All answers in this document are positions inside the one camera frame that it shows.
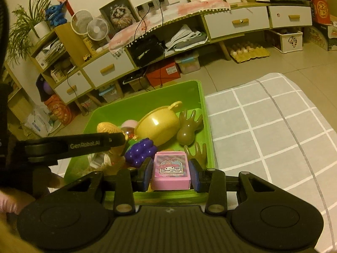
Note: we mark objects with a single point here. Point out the red printed drum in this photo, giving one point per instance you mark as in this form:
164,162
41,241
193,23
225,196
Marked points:
60,110

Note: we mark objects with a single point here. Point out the green potted plant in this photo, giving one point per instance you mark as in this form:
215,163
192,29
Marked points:
23,18

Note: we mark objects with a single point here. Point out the red shoe box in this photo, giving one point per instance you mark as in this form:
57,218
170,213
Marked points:
164,73

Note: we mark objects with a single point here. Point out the black keyboard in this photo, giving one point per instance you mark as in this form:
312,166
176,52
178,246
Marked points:
134,77

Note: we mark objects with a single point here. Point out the yellow can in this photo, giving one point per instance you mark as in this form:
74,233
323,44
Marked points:
90,45

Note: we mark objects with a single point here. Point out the black bag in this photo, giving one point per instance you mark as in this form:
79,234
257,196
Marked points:
147,50

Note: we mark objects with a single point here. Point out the clear plastic storage box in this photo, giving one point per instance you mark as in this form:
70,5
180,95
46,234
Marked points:
188,63

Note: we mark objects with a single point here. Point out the brown rubber octopus toy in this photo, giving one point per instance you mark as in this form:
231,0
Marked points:
188,131

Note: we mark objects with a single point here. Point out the printed cardboard box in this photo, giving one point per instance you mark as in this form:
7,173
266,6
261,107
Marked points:
326,38

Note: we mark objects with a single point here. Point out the small brown cardboard box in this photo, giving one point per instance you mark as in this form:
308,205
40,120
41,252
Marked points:
139,84

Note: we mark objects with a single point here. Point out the folded clothes pile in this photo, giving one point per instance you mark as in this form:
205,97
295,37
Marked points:
187,38

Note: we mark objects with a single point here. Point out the framed cat portrait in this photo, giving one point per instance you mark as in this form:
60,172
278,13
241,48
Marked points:
119,13

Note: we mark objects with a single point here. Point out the blue lid storage box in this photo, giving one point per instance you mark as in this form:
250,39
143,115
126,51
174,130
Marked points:
108,94

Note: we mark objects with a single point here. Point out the yellow toy pot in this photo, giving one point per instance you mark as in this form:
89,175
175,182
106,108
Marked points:
158,125

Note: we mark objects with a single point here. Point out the yellow toy corn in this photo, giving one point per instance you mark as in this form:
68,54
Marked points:
108,128

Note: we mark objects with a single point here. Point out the white round fan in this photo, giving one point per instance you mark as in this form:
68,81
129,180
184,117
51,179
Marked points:
81,21

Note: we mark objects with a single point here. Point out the stack of papers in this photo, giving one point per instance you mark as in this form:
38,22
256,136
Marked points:
48,50

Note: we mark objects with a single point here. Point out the white cabinet drawer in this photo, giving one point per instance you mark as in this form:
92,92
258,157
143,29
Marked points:
109,68
73,88
237,22
291,17

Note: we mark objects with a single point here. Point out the pink table runner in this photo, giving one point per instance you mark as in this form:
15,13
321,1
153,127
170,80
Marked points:
205,5

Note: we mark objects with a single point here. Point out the clear bag of cotton swabs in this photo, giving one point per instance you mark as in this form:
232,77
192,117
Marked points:
100,162

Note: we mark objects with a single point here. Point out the person's left hand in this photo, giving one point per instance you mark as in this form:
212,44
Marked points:
56,181

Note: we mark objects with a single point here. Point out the wall power outlets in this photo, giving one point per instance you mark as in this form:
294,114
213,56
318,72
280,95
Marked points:
151,5

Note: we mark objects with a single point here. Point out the white plastic bag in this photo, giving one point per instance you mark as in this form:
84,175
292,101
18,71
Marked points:
39,122

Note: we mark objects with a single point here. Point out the blue plush toy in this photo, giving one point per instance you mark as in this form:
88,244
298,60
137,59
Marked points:
55,13

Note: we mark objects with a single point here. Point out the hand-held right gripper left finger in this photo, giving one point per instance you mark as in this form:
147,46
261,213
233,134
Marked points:
146,175

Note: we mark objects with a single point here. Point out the pink printed card box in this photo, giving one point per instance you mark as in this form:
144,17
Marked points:
171,171

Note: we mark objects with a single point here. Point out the long wooden cabinet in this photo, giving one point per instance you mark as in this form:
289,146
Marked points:
184,23

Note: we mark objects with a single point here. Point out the egg tray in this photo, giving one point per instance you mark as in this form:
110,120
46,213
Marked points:
248,52

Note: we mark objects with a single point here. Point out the white carved crate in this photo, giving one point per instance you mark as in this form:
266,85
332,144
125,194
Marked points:
287,41

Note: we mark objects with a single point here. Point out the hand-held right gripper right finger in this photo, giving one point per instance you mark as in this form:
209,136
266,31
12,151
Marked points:
195,176

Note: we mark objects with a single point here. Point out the grey checked blanket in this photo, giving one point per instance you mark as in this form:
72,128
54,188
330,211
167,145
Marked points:
276,137

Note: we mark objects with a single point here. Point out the purple toy grapes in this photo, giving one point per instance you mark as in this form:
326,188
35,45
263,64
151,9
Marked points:
139,151

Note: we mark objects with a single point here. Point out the brown rubber hand toy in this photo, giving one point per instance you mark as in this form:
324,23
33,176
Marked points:
197,154

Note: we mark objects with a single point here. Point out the person's yellow clothing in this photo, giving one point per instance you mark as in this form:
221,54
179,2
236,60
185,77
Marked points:
8,242

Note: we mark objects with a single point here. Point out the yellow toy car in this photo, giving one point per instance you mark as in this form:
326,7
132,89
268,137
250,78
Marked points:
86,58

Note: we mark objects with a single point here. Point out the green plastic bin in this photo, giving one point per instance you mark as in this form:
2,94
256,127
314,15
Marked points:
110,113

